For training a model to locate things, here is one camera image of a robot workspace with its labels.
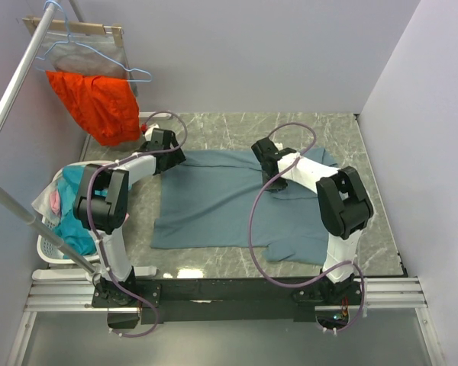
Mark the slate blue polo shirt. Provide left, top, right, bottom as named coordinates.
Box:
left=151, top=150, right=328, bottom=265

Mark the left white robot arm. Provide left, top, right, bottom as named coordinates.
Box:
left=73, top=127, right=185, bottom=307

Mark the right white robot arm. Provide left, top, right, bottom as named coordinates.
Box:
left=247, top=137, right=374, bottom=304

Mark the orange shirt on hanger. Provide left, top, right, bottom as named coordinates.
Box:
left=46, top=71, right=141, bottom=146

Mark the grey mesh hanging bag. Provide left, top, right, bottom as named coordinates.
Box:
left=41, top=28, right=139, bottom=96

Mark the pink garment in basket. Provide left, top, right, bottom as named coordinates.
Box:
left=50, top=190, right=62, bottom=217

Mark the teal shirt in basket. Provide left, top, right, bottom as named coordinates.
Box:
left=54, top=165, right=96, bottom=255

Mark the wooden bag top bar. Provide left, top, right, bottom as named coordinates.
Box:
left=22, top=14, right=123, bottom=46

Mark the white laundry basket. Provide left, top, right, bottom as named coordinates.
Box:
left=32, top=159, right=118, bottom=265

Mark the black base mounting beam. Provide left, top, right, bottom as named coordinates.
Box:
left=92, top=278, right=362, bottom=328

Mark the silver clothes rack pole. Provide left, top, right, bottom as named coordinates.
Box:
left=0, top=1, right=85, bottom=278

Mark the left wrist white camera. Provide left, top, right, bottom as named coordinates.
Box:
left=140, top=123, right=160, bottom=141

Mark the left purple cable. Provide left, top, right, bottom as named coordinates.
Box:
left=87, top=110, right=189, bottom=339

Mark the purple cable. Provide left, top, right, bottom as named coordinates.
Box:
left=87, top=110, right=189, bottom=339
left=247, top=122, right=368, bottom=335

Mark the white table edge bracket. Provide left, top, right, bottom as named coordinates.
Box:
left=138, top=111, right=172, bottom=120

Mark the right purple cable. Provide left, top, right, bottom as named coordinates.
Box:
left=247, top=122, right=368, bottom=335

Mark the aluminium rail frame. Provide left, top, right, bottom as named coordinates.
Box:
left=7, top=269, right=444, bottom=365

